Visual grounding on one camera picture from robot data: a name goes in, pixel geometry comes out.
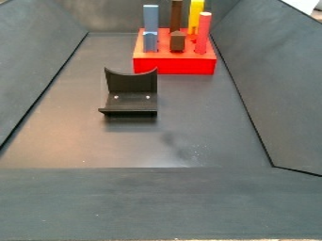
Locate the brown cylinder peg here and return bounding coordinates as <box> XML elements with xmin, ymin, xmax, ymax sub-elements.
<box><xmin>170</xmin><ymin>0</ymin><xmax>183</xmax><ymax>32</ymax></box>

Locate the red peg board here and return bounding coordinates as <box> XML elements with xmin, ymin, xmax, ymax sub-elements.
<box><xmin>133</xmin><ymin>28</ymin><xmax>217</xmax><ymax>74</ymax></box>

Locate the short brown peg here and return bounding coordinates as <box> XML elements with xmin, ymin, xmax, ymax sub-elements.
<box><xmin>170</xmin><ymin>30</ymin><xmax>186</xmax><ymax>52</ymax></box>

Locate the black curved fixture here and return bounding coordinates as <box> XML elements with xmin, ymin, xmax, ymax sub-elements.
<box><xmin>98</xmin><ymin>69</ymin><xmax>159</xmax><ymax>116</ymax></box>

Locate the yellow notched peg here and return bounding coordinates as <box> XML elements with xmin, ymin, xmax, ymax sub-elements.
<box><xmin>187</xmin><ymin>0</ymin><xmax>205</xmax><ymax>35</ymax></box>

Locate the pink hexagonal peg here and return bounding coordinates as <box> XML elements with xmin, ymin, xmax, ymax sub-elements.
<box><xmin>195</xmin><ymin>12</ymin><xmax>212</xmax><ymax>55</ymax></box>

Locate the light blue notched peg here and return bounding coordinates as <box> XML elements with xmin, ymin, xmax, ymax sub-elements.
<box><xmin>143</xmin><ymin>5</ymin><xmax>159</xmax><ymax>53</ymax></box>

